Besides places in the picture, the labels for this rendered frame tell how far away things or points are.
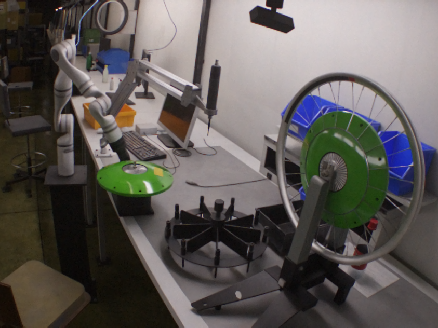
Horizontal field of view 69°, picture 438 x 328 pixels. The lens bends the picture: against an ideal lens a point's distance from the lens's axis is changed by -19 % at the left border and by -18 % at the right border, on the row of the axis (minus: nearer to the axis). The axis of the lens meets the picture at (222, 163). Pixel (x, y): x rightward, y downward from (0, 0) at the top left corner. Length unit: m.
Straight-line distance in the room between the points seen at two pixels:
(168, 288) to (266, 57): 1.50
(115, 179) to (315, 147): 0.75
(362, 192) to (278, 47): 1.36
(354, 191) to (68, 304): 1.14
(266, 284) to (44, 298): 0.91
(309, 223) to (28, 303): 1.12
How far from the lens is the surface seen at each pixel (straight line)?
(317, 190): 0.94
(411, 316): 1.30
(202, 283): 1.19
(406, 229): 0.89
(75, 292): 1.58
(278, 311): 1.04
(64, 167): 1.96
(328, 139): 0.98
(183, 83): 1.49
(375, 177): 0.91
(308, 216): 0.97
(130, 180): 1.40
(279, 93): 2.11
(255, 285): 1.10
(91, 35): 7.06
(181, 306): 1.10
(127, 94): 1.82
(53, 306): 1.53
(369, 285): 1.36
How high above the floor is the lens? 1.69
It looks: 22 degrees down
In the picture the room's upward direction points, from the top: 7 degrees clockwise
